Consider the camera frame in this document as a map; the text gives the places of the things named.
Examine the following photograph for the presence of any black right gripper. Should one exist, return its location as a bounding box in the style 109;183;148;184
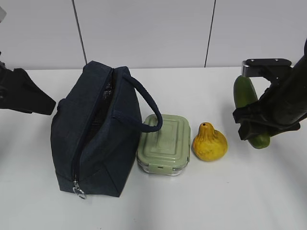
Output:
233;69;300;140

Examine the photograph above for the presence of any yellow pear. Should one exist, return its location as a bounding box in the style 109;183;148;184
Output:
192;122;228;161

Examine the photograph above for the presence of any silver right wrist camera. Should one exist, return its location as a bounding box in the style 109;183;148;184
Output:
241;58;292;78

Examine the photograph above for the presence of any navy blue lunch bag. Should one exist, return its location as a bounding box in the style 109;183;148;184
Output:
50;61;163;199

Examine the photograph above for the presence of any green cucumber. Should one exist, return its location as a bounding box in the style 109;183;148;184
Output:
233;76;271;149

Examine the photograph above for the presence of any green lid lunch box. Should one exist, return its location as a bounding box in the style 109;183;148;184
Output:
137;115;191;176

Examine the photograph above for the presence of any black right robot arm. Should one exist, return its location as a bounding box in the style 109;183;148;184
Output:
233;54;307;140

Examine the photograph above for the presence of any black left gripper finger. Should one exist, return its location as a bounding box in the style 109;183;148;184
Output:
0;69;56;115

